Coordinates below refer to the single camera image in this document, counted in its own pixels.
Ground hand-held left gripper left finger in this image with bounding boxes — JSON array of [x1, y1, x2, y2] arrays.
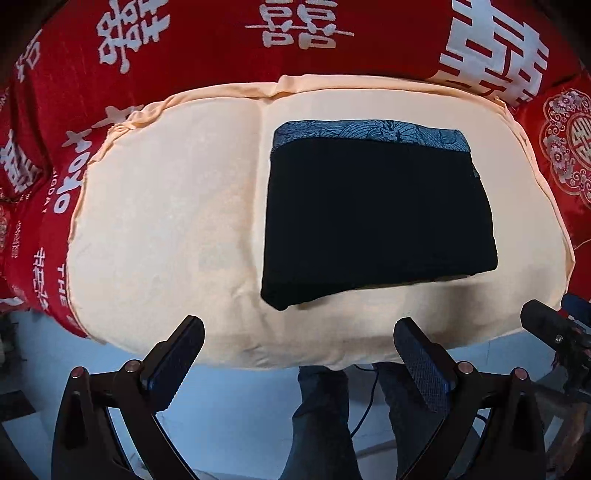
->
[[51, 315, 206, 480]]

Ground dark pants with patterned waistband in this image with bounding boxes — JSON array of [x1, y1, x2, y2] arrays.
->
[[259, 119, 499, 311]]

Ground red blanket with white print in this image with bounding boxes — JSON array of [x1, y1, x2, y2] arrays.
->
[[0, 0, 591, 340]]

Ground red floral quilt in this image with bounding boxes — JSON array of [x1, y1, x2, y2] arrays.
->
[[524, 76, 591, 250]]

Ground peach cushion cover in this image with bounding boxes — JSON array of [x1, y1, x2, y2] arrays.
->
[[65, 73, 575, 371]]

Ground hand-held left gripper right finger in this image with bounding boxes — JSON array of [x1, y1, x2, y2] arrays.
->
[[393, 316, 548, 480]]

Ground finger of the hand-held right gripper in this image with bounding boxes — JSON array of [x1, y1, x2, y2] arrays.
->
[[520, 299, 583, 352], [560, 293, 591, 321]]

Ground person's right leg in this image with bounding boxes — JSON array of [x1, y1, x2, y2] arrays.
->
[[373, 362, 446, 480]]

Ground black cable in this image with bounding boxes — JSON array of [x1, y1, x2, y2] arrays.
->
[[348, 364, 386, 439]]

